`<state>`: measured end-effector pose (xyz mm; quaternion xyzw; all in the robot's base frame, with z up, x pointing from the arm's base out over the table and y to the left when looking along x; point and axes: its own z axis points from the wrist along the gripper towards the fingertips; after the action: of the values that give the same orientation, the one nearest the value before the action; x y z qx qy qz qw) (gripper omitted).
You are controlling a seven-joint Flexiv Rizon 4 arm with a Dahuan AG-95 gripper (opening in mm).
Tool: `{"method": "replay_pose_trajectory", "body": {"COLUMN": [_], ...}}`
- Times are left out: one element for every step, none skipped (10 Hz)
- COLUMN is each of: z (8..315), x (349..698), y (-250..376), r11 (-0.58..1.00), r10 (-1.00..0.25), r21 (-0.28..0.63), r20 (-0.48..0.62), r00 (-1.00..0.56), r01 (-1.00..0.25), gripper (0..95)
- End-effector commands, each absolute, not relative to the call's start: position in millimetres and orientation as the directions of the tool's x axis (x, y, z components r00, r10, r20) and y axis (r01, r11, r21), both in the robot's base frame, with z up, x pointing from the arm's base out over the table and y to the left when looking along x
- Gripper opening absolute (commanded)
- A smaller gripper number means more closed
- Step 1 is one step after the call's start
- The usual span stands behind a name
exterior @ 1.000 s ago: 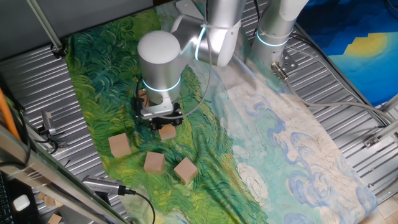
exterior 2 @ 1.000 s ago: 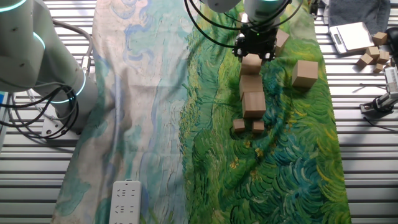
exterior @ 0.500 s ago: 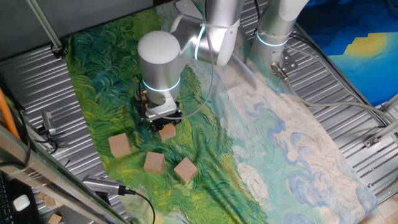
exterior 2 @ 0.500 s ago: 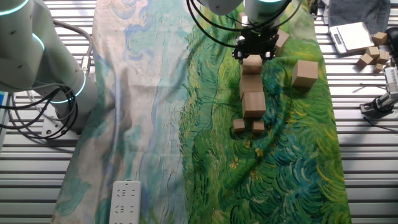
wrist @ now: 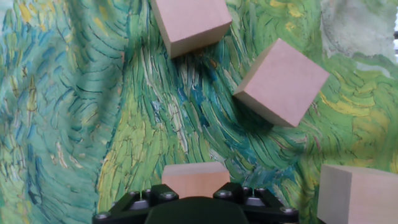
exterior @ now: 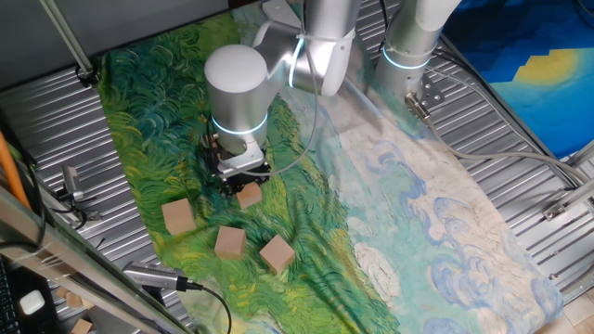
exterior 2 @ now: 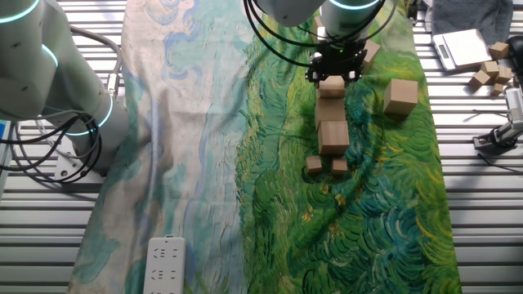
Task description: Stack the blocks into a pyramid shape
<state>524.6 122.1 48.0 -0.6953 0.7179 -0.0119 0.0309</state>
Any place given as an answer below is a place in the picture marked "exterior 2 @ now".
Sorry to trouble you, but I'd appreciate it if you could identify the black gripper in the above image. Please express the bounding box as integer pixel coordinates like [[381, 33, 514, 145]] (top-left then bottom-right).
[[305, 40, 367, 86]]

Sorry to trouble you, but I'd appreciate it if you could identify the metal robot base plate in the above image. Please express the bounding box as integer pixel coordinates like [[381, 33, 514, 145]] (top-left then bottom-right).
[[52, 134, 107, 185]]

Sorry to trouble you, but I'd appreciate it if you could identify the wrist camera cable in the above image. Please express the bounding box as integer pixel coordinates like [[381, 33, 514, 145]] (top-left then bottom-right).
[[244, 0, 398, 69]]

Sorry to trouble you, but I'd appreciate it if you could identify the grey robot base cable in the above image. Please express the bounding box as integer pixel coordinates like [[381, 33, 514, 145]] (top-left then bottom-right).
[[67, 26, 123, 99]]

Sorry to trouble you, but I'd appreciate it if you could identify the white power strip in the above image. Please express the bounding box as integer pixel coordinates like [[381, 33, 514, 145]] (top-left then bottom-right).
[[142, 235, 188, 294]]

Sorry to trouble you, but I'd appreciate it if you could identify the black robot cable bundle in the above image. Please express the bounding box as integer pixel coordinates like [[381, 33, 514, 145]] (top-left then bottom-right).
[[0, 112, 103, 185]]

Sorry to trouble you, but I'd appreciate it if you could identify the painted landscape cloth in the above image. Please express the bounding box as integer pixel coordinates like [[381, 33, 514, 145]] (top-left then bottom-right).
[[67, 0, 463, 294]]

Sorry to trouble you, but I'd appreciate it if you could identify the black rounded device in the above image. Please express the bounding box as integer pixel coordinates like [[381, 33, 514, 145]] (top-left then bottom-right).
[[506, 35, 523, 77]]

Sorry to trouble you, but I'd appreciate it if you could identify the grey towel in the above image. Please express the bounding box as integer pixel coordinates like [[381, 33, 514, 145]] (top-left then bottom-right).
[[431, 0, 515, 38]]

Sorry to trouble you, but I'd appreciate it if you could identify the white kitchen scale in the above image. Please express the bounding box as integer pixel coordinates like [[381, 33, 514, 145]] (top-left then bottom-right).
[[431, 28, 494, 71]]

